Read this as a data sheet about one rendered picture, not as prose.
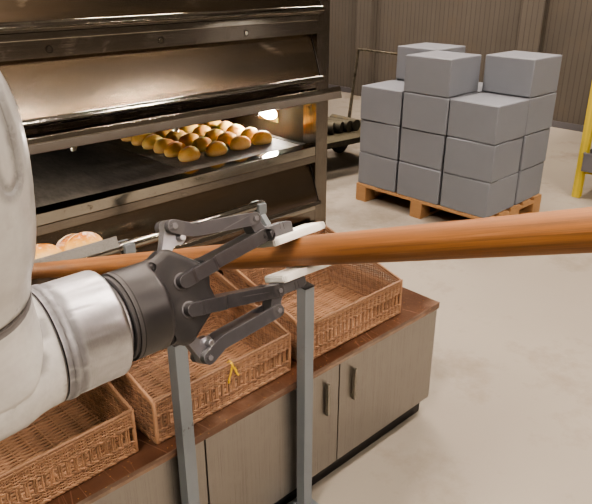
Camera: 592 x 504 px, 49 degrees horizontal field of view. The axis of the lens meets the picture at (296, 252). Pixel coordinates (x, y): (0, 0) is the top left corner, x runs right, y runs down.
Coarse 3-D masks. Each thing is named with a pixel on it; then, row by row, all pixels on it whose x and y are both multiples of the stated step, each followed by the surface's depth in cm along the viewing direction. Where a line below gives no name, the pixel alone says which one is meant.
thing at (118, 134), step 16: (320, 96) 245; (336, 96) 251; (224, 112) 216; (240, 112) 221; (256, 112) 225; (128, 128) 194; (144, 128) 197; (160, 128) 201; (48, 144) 178; (64, 144) 181; (80, 144) 184
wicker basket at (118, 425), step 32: (64, 416) 201; (96, 416) 201; (128, 416) 181; (0, 448) 187; (32, 448) 188; (64, 448) 168; (96, 448) 177; (128, 448) 185; (0, 480) 158; (32, 480) 165; (64, 480) 171
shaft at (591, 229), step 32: (448, 224) 50; (480, 224) 47; (512, 224) 45; (544, 224) 43; (576, 224) 41; (128, 256) 92; (192, 256) 78; (256, 256) 68; (288, 256) 64; (320, 256) 60; (352, 256) 57; (384, 256) 55; (416, 256) 52; (448, 256) 50; (480, 256) 48; (512, 256) 46
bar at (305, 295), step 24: (216, 216) 197; (264, 216) 209; (120, 240) 180; (144, 240) 181; (312, 288) 203; (312, 312) 207; (312, 336) 210; (168, 360) 176; (312, 360) 214; (312, 384) 218; (312, 408) 222; (192, 432) 185; (192, 456) 188; (192, 480) 191
